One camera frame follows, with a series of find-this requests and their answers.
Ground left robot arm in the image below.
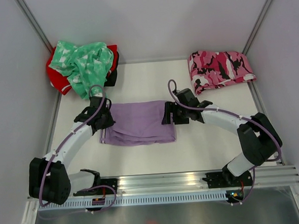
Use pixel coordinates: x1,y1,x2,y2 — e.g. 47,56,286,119
28,96,115,207

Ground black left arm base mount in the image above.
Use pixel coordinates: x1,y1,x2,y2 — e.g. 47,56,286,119
73,178,118,197

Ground aluminium frame post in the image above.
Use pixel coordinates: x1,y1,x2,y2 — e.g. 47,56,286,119
242,0,274,55
14,0,53,53

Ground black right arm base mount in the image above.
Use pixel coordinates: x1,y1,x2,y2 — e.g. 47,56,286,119
202,171,253,189

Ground green tie-dye garment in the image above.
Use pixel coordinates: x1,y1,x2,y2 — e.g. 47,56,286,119
49,40,114,99

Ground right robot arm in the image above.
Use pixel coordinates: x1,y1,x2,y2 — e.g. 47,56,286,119
162,88,282,186

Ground black garment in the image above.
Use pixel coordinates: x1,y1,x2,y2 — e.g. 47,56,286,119
104,51,119,87

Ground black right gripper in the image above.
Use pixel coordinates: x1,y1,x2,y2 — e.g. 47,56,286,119
161,99,190,125

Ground aluminium frame post right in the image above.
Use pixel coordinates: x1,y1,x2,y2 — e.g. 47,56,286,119
242,0,274,55

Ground red garment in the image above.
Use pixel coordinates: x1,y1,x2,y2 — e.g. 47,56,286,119
46,45,117,95

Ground aluminium frame post left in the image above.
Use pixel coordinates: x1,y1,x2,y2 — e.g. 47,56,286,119
14,0,53,53

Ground purple trousers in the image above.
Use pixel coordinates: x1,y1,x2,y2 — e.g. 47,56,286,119
99,100,176,146

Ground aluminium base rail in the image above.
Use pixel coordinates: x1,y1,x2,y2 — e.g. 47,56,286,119
101,165,299,195

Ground white slotted cable duct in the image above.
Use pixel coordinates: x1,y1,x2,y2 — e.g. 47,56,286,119
39,191,228,210

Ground pink camouflage trousers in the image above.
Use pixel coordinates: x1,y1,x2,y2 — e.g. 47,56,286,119
188,50,256,95

